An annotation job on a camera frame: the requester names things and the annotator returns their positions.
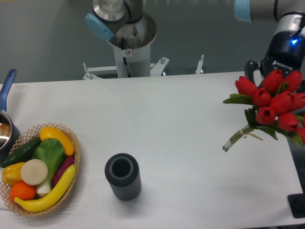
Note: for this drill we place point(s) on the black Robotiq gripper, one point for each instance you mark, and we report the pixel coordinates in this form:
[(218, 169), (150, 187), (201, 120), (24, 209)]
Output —
[(286, 53)]

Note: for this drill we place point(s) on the red tulip bouquet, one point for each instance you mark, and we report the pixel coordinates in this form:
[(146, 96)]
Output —
[(276, 107)]

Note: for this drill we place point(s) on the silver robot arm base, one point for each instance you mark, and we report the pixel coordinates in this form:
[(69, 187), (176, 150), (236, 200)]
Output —
[(129, 30)]

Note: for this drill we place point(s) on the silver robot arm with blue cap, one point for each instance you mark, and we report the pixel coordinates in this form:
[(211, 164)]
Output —
[(289, 14)]

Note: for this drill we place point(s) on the black device at table edge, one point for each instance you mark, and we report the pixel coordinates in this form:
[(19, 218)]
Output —
[(297, 205)]

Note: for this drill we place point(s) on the dark grey ribbed vase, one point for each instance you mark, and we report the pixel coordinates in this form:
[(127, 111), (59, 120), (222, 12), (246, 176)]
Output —
[(122, 172)]

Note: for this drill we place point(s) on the purple sweet potato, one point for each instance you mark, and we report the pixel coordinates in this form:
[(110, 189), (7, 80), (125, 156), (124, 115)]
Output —
[(68, 161)]

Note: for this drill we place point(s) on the green leafy bok choy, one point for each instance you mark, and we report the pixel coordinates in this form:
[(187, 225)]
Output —
[(51, 152)]

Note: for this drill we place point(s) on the woven wicker basket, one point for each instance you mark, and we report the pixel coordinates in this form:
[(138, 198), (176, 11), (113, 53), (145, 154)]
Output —
[(25, 137)]

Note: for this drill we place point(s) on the beige round mushroom cap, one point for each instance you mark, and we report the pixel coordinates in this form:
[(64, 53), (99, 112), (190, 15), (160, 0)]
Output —
[(34, 172)]

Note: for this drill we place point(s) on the green cucumber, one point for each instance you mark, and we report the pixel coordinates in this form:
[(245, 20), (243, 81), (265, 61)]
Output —
[(22, 154)]

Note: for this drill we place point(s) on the yellow banana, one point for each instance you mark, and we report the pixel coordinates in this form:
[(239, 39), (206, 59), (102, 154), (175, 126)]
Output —
[(53, 196)]

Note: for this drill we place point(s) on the orange fruit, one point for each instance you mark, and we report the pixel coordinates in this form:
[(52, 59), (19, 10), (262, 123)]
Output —
[(23, 191)]

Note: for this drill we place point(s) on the yellow bell pepper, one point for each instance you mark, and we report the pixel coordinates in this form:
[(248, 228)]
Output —
[(12, 174)]

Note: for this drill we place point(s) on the white metal mounting frame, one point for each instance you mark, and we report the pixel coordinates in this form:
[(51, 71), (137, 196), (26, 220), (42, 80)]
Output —
[(156, 69)]

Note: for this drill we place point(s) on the blue handled saucepan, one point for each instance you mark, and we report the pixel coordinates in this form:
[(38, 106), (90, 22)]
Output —
[(9, 133)]

